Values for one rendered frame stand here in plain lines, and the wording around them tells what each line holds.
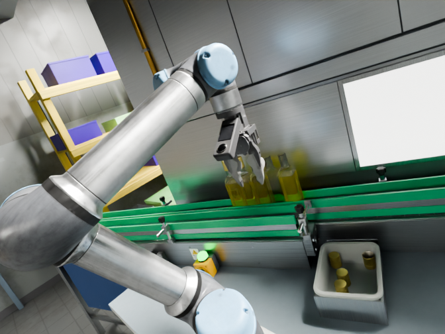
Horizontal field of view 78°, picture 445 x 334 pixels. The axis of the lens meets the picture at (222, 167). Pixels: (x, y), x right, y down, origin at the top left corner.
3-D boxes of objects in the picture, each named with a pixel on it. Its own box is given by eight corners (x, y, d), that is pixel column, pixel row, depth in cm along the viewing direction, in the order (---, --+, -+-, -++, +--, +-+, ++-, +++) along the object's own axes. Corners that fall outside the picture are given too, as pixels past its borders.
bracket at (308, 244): (320, 238, 100) (316, 222, 98) (317, 256, 92) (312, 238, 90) (310, 238, 102) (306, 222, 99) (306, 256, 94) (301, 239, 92)
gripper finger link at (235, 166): (249, 179, 80) (246, 149, 76) (242, 189, 75) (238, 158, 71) (239, 178, 81) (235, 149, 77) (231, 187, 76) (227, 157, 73)
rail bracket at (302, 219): (316, 219, 99) (308, 189, 96) (310, 250, 86) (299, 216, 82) (308, 220, 101) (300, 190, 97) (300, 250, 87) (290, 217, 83)
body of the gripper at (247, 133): (262, 143, 75) (248, 101, 72) (251, 155, 68) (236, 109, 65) (238, 148, 79) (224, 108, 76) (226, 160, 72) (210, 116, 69)
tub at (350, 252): (383, 263, 88) (379, 240, 85) (389, 325, 70) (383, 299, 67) (326, 262, 97) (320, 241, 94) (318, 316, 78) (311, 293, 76)
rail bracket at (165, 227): (177, 240, 122) (165, 215, 118) (168, 251, 116) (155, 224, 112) (171, 240, 124) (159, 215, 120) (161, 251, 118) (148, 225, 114)
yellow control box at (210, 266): (220, 267, 115) (214, 253, 112) (212, 280, 109) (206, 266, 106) (206, 266, 118) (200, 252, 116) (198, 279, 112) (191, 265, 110)
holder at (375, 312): (381, 253, 92) (377, 234, 90) (388, 325, 70) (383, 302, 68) (328, 253, 101) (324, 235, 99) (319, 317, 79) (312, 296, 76)
